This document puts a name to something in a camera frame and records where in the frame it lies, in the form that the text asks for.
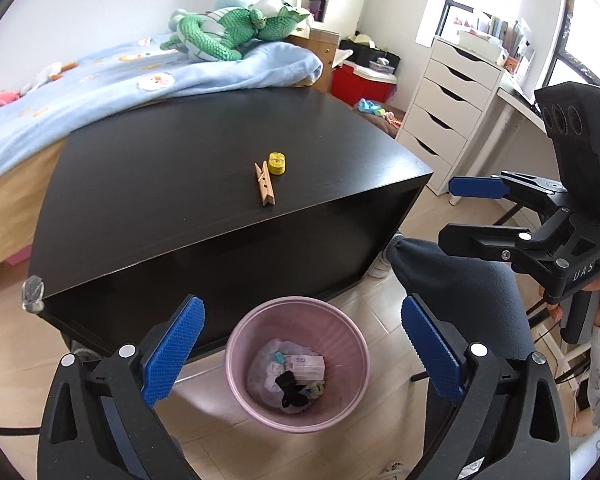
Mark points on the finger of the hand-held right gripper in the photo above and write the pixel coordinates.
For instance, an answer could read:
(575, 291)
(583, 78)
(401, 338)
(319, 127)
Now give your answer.
(475, 186)
(480, 240)

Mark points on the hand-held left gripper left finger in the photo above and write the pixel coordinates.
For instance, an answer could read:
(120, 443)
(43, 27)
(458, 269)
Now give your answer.
(172, 350)

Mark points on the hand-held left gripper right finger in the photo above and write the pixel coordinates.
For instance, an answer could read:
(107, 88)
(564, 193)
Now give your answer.
(432, 355)

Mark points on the white cloth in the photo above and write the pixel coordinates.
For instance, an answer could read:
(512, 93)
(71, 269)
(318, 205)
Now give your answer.
(270, 377)

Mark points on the pink trash bin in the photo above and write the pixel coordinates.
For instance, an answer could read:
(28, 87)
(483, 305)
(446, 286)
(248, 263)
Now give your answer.
(330, 340)

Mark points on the green white scrunchie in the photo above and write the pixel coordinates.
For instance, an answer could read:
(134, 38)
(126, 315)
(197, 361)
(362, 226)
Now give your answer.
(315, 391)

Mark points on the black cloth wrist brace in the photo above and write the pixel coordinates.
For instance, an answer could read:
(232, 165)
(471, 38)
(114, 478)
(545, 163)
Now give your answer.
(290, 390)

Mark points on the person's right leg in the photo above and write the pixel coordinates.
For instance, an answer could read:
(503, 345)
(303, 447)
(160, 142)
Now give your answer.
(460, 280)

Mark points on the white drawer cabinet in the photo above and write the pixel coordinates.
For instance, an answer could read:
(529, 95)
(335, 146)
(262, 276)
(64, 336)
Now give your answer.
(445, 110)

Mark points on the white desk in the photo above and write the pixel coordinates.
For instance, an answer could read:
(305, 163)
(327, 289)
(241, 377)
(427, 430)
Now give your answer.
(522, 110)

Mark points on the brown cushion with colourful toys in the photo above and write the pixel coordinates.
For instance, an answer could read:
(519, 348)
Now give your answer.
(380, 120)

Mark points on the white paper card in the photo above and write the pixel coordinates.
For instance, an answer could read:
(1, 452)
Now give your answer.
(307, 366)

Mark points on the clear table corner protector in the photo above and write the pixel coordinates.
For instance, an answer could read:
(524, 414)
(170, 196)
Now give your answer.
(33, 294)

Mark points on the red storage box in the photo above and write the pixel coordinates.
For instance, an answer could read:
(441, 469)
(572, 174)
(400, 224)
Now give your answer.
(360, 85)

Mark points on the row of books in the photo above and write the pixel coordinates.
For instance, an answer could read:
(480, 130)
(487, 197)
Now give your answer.
(510, 35)

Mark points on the wooden clothespin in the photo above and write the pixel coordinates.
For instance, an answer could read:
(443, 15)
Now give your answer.
(265, 185)

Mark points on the black wooden table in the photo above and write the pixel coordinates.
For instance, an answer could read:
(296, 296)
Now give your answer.
(180, 160)

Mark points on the yellow tape roll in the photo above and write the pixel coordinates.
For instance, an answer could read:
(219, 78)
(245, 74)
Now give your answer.
(277, 162)

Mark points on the wooden bedside cabinet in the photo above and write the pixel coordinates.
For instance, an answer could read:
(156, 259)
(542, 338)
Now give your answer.
(320, 55)

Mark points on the light blue printed blanket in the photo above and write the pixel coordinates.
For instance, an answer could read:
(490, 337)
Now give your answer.
(130, 80)

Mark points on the green dragon plush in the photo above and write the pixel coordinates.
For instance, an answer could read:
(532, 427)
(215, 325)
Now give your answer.
(220, 30)

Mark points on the pink plush toy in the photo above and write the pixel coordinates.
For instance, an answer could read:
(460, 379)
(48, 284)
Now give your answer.
(0, 102)

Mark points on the wooden bed frame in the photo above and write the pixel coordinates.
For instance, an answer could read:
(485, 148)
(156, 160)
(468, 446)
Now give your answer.
(10, 215)

